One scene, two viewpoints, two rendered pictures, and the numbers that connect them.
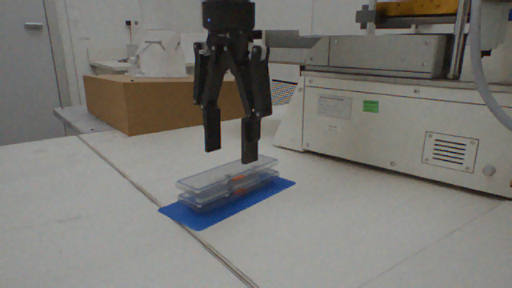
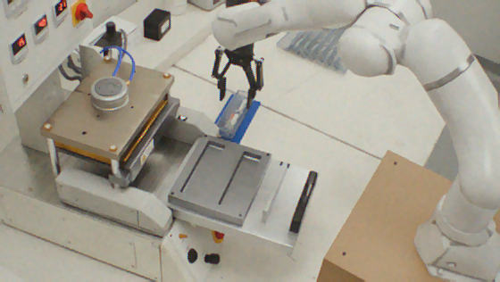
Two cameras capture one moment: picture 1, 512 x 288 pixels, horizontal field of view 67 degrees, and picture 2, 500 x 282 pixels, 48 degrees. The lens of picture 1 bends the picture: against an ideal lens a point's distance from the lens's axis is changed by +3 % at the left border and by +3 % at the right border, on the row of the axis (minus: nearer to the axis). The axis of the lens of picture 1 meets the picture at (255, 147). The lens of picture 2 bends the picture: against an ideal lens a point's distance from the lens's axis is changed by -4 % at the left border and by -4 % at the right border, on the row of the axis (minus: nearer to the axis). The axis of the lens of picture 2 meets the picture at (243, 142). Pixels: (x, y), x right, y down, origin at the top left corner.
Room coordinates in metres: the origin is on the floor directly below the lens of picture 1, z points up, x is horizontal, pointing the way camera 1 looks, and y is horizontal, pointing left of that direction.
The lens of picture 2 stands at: (1.74, -0.50, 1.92)
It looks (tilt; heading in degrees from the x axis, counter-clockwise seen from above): 44 degrees down; 154
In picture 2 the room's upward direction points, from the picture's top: 6 degrees clockwise
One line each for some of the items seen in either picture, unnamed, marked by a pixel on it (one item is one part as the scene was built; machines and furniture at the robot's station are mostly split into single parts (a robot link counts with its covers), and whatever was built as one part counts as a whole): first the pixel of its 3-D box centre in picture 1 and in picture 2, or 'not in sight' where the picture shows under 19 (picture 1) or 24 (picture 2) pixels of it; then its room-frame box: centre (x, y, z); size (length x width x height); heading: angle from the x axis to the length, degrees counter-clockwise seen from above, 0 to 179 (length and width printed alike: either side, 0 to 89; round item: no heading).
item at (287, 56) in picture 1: (304, 46); (242, 186); (1.00, -0.12, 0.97); 0.30 x 0.22 x 0.08; 49
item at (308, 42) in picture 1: (320, 41); (221, 177); (0.97, -0.16, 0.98); 0.20 x 0.17 x 0.03; 139
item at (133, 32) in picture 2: not in sight; (104, 45); (0.21, -0.27, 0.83); 0.23 x 0.12 x 0.07; 128
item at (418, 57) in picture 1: (364, 54); (170, 120); (0.74, -0.21, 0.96); 0.26 x 0.05 x 0.07; 49
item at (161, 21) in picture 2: not in sight; (157, 24); (0.13, -0.07, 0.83); 0.09 x 0.06 x 0.07; 137
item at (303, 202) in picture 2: (262, 37); (304, 200); (1.09, -0.02, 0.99); 0.15 x 0.02 x 0.04; 139
